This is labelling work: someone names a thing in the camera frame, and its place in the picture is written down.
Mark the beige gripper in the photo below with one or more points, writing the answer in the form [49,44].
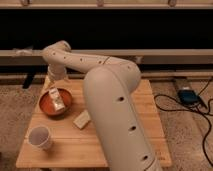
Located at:
[50,81]

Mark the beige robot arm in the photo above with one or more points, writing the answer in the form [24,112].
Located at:
[107,88]

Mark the white bottle in bowl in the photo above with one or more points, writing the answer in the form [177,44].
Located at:
[56,99]

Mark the orange bowl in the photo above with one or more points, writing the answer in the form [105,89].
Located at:
[46,105]

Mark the beige sponge block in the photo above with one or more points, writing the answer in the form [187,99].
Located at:
[82,119]

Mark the wooden table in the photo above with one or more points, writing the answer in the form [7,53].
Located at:
[75,148]

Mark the blue power adapter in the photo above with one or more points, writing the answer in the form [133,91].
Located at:
[187,96]

